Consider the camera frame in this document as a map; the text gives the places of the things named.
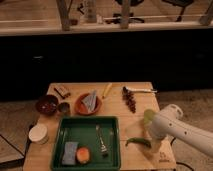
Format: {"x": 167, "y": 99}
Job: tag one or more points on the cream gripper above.
{"x": 155, "y": 145}

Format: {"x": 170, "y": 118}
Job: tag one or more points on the green pepper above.
{"x": 137, "y": 140}

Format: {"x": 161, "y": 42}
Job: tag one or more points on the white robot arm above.
{"x": 167, "y": 122}

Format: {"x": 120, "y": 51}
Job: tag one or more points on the green paper cup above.
{"x": 148, "y": 116}

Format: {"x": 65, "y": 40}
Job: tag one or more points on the small dark cup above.
{"x": 64, "y": 108}

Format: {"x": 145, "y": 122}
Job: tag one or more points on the white paper cup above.
{"x": 39, "y": 134}

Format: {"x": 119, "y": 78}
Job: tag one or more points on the dark grape bunch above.
{"x": 128, "y": 97}

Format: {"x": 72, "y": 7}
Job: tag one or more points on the metal fork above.
{"x": 103, "y": 148}

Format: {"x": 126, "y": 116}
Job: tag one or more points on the orange fruit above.
{"x": 83, "y": 155}

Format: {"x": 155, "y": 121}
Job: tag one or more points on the orange plate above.
{"x": 81, "y": 109}

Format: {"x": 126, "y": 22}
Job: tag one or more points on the grey folded cloth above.
{"x": 90, "y": 101}

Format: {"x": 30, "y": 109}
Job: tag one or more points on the green plastic tray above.
{"x": 83, "y": 131}

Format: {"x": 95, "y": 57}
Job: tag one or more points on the blue sponge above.
{"x": 69, "y": 156}

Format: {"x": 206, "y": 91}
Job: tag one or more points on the brown chocolate bar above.
{"x": 62, "y": 91}

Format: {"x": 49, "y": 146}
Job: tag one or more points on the dark brown bowl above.
{"x": 47, "y": 105}

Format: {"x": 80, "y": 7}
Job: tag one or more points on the white handled utensil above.
{"x": 142, "y": 90}

